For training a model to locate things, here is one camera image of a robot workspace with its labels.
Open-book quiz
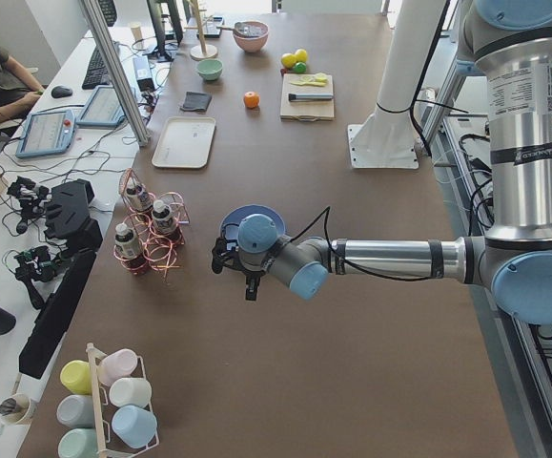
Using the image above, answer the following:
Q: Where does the copper wire bottle rack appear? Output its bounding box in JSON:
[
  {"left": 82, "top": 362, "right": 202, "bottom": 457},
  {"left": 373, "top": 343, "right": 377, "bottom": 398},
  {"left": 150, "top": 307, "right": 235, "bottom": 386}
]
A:
[{"left": 112, "top": 168, "right": 190, "bottom": 276}]

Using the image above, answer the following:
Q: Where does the teach pendant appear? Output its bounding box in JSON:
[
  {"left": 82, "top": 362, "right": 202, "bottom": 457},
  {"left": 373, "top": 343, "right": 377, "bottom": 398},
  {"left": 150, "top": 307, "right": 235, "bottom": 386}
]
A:
[
  {"left": 76, "top": 85, "right": 125, "bottom": 129},
  {"left": 15, "top": 110, "right": 75, "bottom": 158}
]

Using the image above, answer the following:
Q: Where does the white cup rack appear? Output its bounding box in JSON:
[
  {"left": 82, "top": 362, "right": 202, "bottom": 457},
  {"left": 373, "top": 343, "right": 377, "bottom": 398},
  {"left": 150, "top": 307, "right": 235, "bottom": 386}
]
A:
[{"left": 86, "top": 343, "right": 160, "bottom": 457}]

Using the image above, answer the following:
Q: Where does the upper whole lemon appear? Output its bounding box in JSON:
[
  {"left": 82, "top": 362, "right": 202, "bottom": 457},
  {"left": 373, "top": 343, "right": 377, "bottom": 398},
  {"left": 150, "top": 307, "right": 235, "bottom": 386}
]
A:
[{"left": 294, "top": 49, "right": 308, "bottom": 63}]

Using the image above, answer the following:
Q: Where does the aluminium frame post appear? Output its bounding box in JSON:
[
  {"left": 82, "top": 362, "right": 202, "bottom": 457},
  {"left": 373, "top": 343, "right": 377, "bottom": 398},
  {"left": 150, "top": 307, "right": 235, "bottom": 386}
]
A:
[{"left": 79, "top": 0, "right": 150, "bottom": 147}]

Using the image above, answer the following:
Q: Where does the black computer mouse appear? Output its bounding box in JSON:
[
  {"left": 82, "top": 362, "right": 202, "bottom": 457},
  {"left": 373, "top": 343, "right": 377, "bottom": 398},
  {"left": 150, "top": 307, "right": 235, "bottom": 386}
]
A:
[{"left": 51, "top": 85, "right": 73, "bottom": 99}]

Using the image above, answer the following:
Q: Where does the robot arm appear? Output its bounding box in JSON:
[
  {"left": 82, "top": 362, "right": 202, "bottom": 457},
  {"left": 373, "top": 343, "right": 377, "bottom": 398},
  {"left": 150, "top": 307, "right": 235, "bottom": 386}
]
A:
[{"left": 212, "top": 1, "right": 552, "bottom": 324}]

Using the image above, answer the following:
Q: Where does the white cup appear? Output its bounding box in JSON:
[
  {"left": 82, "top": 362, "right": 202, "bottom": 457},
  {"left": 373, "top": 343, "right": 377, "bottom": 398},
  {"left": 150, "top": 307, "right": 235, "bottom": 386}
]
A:
[{"left": 109, "top": 377, "right": 153, "bottom": 408}]

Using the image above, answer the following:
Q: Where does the cream rabbit tray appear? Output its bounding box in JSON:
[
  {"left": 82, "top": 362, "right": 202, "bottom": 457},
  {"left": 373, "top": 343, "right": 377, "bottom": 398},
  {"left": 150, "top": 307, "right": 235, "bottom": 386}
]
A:
[{"left": 152, "top": 116, "right": 216, "bottom": 169}]

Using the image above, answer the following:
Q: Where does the steel muddler black tip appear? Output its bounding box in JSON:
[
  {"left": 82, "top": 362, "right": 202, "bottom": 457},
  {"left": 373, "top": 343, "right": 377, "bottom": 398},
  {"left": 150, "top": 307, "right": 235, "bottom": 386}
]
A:
[{"left": 288, "top": 93, "right": 334, "bottom": 102}]

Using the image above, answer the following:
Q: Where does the blue cup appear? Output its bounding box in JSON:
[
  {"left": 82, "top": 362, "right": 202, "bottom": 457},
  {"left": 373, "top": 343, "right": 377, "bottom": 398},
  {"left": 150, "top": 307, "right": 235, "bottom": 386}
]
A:
[{"left": 111, "top": 405, "right": 157, "bottom": 448}]

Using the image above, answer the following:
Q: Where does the pink cup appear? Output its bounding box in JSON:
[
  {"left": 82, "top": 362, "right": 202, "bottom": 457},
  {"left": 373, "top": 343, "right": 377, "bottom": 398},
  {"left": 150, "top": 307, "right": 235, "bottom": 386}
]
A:
[{"left": 97, "top": 348, "right": 138, "bottom": 386}]

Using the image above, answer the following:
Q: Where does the right rear tea bottle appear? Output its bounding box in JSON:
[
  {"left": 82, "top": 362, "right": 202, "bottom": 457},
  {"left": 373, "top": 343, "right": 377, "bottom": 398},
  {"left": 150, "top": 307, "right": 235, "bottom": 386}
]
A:
[{"left": 125, "top": 181, "right": 153, "bottom": 214}]

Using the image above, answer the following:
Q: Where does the whole lemon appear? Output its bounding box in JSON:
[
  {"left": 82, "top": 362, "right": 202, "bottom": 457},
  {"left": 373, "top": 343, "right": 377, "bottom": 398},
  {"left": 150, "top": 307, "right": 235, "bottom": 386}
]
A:
[
  {"left": 294, "top": 49, "right": 308, "bottom": 63},
  {"left": 280, "top": 52, "right": 297, "bottom": 69}
]

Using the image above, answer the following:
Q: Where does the lower whole lemon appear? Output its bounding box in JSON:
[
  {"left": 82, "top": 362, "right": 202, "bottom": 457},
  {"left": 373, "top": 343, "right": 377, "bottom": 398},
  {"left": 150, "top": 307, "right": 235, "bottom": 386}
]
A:
[{"left": 280, "top": 52, "right": 297, "bottom": 69}]

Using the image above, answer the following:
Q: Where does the grey folded cloth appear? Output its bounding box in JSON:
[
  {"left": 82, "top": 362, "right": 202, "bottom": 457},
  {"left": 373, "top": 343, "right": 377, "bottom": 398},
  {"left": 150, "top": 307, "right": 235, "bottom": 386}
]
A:
[{"left": 180, "top": 91, "right": 213, "bottom": 112}]

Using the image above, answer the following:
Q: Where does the paper cup with utensils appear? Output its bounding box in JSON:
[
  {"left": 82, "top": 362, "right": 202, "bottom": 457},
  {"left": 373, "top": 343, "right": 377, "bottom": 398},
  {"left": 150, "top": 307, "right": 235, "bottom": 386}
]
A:
[{"left": 0, "top": 393, "right": 38, "bottom": 426}]

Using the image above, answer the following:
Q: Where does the right teach pendant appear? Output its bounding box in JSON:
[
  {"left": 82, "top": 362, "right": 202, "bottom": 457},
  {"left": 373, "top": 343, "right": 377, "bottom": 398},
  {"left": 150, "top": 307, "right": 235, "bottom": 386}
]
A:
[{"left": 76, "top": 85, "right": 125, "bottom": 129}]

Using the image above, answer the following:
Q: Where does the black keyboard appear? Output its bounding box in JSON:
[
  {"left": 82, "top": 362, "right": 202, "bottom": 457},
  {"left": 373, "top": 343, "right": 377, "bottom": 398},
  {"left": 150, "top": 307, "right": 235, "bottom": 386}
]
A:
[{"left": 81, "top": 48, "right": 110, "bottom": 90}]

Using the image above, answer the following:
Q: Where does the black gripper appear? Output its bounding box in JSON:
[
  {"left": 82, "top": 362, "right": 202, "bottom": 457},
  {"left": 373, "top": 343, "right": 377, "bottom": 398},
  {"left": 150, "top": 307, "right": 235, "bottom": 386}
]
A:
[{"left": 212, "top": 236, "right": 266, "bottom": 301}]

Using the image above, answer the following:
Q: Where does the pink mixing bowl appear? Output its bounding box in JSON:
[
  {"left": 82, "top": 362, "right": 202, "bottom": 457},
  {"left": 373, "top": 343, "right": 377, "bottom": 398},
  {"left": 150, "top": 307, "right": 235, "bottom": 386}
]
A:
[{"left": 233, "top": 21, "right": 269, "bottom": 52}]

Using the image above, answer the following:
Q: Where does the green ceramic bowl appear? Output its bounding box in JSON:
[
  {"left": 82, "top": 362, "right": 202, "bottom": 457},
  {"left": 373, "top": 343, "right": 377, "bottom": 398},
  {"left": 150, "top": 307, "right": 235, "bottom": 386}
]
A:
[{"left": 196, "top": 58, "right": 223, "bottom": 81}]

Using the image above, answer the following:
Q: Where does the grey cup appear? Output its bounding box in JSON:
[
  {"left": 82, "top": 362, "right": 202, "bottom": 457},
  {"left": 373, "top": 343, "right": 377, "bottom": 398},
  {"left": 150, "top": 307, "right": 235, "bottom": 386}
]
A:
[{"left": 56, "top": 394, "right": 94, "bottom": 428}]

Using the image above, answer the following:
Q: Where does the wooden cutting board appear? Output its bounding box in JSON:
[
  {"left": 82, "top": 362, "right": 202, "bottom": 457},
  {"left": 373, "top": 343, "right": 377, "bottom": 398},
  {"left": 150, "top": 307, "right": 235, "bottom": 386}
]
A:
[{"left": 279, "top": 73, "right": 335, "bottom": 121}]

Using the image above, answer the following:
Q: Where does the left teach pendant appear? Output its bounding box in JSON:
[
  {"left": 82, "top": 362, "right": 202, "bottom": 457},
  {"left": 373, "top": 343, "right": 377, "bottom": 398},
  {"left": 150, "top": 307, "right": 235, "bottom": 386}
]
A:
[{"left": 15, "top": 110, "right": 75, "bottom": 158}]

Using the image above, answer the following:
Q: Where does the mint green cup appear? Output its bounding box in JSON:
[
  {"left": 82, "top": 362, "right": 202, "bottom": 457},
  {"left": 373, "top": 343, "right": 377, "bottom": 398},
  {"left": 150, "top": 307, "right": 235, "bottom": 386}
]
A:
[{"left": 57, "top": 428, "right": 98, "bottom": 458}]

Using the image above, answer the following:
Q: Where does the green lime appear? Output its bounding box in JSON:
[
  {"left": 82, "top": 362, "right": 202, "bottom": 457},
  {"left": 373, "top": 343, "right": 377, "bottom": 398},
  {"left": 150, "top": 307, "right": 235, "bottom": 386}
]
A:
[{"left": 293, "top": 62, "right": 307, "bottom": 73}]

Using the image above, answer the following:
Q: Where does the orange mandarin fruit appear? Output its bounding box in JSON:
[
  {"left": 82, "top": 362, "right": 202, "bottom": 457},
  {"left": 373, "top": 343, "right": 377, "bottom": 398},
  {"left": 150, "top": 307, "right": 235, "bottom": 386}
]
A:
[{"left": 243, "top": 91, "right": 260, "bottom": 110}]

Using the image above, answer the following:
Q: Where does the front tea bottle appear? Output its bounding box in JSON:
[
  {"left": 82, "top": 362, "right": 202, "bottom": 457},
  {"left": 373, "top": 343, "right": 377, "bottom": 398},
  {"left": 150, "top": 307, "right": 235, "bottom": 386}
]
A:
[{"left": 114, "top": 222, "right": 149, "bottom": 276}]

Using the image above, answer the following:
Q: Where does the white camera mast column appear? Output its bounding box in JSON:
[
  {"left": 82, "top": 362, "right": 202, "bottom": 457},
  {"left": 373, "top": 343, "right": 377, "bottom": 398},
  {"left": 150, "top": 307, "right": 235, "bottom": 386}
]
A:
[{"left": 375, "top": 1, "right": 449, "bottom": 136}]

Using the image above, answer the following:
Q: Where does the blue round plate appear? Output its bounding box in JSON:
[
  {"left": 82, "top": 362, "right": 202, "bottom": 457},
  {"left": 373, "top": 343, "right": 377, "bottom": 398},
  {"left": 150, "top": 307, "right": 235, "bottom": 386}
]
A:
[{"left": 220, "top": 204, "right": 286, "bottom": 239}]

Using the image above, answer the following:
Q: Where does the wooden stand with base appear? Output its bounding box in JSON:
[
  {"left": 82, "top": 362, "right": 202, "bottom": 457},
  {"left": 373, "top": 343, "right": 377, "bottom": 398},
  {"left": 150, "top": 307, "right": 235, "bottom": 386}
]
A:
[{"left": 188, "top": 0, "right": 218, "bottom": 61}]

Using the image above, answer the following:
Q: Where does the yellow cup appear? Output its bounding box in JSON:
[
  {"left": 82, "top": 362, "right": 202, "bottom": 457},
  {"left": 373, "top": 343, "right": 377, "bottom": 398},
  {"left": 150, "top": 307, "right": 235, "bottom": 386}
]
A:
[{"left": 60, "top": 360, "right": 92, "bottom": 395}]

